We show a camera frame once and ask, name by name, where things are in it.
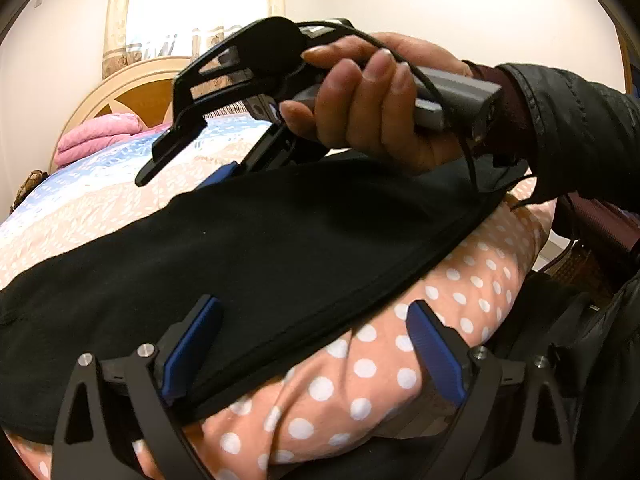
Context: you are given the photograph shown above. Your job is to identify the beige patterned curtain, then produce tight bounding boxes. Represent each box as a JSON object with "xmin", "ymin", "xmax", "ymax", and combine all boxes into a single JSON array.
[{"xmin": 102, "ymin": 0, "xmax": 288, "ymax": 81}]

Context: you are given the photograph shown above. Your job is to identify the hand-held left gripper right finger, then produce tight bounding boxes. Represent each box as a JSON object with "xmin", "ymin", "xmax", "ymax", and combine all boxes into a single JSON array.
[{"xmin": 405, "ymin": 300, "xmax": 576, "ymax": 480}]

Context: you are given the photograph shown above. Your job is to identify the cream wooden headboard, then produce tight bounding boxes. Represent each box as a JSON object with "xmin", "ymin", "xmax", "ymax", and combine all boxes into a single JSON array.
[{"xmin": 49, "ymin": 56, "xmax": 251, "ymax": 171}]

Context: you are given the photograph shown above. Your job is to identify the pink folded blanket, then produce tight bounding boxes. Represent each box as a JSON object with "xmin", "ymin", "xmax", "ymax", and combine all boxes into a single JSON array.
[{"xmin": 54, "ymin": 112, "xmax": 161, "ymax": 167}]

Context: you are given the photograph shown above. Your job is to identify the peach polka dot bedspread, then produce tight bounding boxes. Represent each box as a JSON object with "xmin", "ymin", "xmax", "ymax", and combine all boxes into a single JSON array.
[{"xmin": 0, "ymin": 112, "xmax": 558, "ymax": 480}]

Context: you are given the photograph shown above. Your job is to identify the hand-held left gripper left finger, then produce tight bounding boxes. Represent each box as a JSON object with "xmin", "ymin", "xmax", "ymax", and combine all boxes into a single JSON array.
[{"xmin": 50, "ymin": 294, "xmax": 223, "ymax": 480}]

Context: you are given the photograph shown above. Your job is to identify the brown fuzzy object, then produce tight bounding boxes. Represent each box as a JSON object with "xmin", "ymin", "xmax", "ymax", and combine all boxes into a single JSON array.
[{"xmin": 10, "ymin": 169, "xmax": 48, "ymax": 211}]

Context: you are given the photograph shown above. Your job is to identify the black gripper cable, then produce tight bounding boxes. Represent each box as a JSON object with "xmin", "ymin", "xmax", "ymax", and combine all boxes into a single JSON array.
[{"xmin": 345, "ymin": 25, "xmax": 536, "ymax": 211}]

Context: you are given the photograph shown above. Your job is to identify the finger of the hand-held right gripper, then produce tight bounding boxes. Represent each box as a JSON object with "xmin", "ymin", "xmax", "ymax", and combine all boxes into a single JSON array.
[
  {"xmin": 192, "ymin": 125, "xmax": 301, "ymax": 191},
  {"xmin": 135, "ymin": 22, "xmax": 261, "ymax": 187}
]

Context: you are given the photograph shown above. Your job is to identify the person's right hand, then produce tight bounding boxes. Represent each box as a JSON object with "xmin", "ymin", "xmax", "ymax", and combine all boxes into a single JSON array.
[{"xmin": 280, "ymin": 32, "xmax": 481, "ymax": 176}]

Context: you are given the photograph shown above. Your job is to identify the person's right forearm black sleeve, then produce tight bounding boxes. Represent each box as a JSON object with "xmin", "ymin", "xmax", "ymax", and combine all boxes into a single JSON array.
[{"xmin": 462, "ymin": 60, "xmax": 640, "ymax": 203}]

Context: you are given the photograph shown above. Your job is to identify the black pants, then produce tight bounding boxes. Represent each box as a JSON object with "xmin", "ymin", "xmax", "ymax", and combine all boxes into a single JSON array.
[{"xmin": 0, "ymin": 152, "xmax": 511, "ymax": 446}]

